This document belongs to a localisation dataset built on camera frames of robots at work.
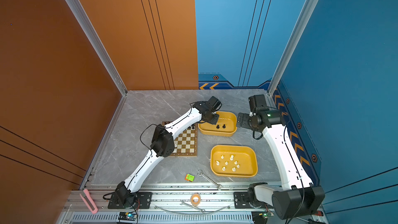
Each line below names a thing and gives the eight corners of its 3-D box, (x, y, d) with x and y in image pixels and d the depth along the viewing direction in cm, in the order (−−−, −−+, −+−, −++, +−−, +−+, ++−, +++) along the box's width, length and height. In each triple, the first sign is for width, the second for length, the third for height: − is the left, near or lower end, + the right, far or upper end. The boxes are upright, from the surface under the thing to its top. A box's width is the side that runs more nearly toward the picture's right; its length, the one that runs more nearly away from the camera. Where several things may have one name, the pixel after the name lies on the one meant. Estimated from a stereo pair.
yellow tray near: (211, 178, 82) (211, 174, 77) (210, 149, 92) (210, 144, 87) (257, 178, 82) (260, 174, 77) (251, 149, 92) (254, 144, 87)
